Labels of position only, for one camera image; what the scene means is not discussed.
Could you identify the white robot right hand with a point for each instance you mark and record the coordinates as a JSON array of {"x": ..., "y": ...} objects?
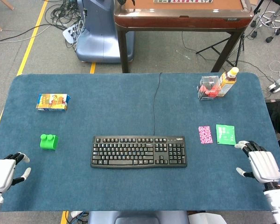
[{"x": 264, "y": 166}]

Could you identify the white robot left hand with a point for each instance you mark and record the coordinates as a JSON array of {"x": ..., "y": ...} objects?
[{"x": 1, "y": 172}]

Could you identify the black computer keyboard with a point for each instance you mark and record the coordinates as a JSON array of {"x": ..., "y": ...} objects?
[{"x": 138, "y": 151}]

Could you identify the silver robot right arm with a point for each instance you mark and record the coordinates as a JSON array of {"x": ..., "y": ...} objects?
[{"x": 277, "y": 203}]

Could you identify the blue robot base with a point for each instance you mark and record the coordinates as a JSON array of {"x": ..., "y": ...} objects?
[{"x": 100, "y": 35}]

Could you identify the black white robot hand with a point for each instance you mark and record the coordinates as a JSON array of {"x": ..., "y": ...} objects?
[{"x": 122, "y": 2}]

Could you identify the green sachet packet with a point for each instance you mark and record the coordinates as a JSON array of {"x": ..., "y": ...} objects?
[{"x": 226, "y": 135}]

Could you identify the green plastic block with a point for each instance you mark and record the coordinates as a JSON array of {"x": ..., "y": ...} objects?
[{"x": 49, "y": 142}]

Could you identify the pink patterned card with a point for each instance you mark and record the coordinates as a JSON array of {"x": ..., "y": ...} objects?
[{"x": 205, "y": 135}]

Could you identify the white power strip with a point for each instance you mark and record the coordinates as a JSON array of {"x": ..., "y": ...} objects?
[
  {"x": 278, "y": 84},
  {"x": 70, "y": 33}
]

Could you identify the orange blue snack box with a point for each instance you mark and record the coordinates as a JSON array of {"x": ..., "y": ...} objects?
[{"x": 52, "y": 102}]

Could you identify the yellow capped tea bottle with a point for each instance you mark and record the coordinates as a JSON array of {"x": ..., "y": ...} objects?
[{"x": 227, "y": 84}]

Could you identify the clear box with red pieces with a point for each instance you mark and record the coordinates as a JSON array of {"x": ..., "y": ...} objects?
[{"x": 207, "y": 89}]

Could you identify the black tripod stand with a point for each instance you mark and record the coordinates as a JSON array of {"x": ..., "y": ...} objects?
[{"x": 224, "y": 51}]

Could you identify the blue grey robot torso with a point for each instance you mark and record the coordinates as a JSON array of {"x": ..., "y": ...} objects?
[{"x": 137, "y": 218}]

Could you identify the blue felt table mat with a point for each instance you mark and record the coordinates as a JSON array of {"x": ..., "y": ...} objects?
[{"x": 121, "y": 105}]

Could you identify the chrome stool with casters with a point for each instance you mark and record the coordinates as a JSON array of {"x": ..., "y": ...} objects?
[{"x": 270, "y": 18}]

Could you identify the brown mahjong table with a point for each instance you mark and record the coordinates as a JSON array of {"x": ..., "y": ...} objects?
[{"x": 182, "y": 21}]

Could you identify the row of mahjong tiles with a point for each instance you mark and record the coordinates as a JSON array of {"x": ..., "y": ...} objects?
[{"x": 182, "y": 1}]

